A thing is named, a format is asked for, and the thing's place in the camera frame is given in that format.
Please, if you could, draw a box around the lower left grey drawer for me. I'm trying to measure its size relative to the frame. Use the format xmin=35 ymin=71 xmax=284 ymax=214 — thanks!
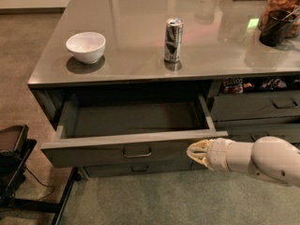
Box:
xmin=85 ymin=158 xmax=192 ymax=177

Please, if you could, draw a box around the grey kitchen island cabinet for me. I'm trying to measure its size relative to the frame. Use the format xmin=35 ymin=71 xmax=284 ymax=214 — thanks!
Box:
xmin=27 ymin=0 xmax=300 ymax=179

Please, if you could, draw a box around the right upper grey drawer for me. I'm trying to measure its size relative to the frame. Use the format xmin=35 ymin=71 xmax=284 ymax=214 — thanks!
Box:
xmin=211 ymin=91 xmax=300 ymax=122

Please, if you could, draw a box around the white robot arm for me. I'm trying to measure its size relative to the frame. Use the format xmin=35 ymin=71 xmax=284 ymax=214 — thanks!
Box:
xmin=187 ymin=136 xmax=300 ymax=187

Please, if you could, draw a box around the grey drawer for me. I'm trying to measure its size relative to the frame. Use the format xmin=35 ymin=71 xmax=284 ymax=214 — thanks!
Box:
xmin=85 ymin=158 xmax=192 ymax=177
xmin=41 ymin=95 xmax=228 ymax=167
xmin=227 ymin=124 xmax=300 ymax=143
xmin=211 ymin=91 xmax=300 ymax=122

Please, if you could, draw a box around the black stand with cable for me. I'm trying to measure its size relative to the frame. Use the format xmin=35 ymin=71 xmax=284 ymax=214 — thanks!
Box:
xmin=0 ymin=125 xmax=81 ymax=225

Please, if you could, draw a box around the glass snack jar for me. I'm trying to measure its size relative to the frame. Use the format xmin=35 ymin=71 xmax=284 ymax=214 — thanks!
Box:
xmin=258 ymin=0 xmax=300 ymax=38

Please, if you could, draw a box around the right middle grey drawer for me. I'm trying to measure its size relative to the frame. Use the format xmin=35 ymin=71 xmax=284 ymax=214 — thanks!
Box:
xmin=227 ymin=124 xmax=300 ymax=143

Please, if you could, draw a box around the silver black drink can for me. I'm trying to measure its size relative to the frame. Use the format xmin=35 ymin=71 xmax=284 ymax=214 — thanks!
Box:
xmin=164 ymin=18 xmax=184 ymax=63

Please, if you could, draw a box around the snack bag in drawer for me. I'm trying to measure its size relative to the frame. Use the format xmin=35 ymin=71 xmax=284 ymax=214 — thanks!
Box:
xmin=222 ymin=78 xmax=243 ymax=94

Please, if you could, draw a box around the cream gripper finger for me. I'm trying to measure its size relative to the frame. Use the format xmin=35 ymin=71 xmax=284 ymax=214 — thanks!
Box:
xmin=187 ymin=140 xmax=213 ymax=168

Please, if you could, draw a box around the black cup with utensils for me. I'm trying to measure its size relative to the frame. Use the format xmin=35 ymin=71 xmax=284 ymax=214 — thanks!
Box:
xmin=259 ymin=8 xmax=299 ymax=47

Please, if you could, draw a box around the white ceramic bowl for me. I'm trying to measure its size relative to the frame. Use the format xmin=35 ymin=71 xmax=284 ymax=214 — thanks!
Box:
xmin=66 ymin=32 xmax=106 ymax=64

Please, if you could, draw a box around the grey top drawer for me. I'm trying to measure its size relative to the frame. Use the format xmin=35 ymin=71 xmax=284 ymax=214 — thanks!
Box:
xmin=41 ymin=95 xmax=228 ymax=167

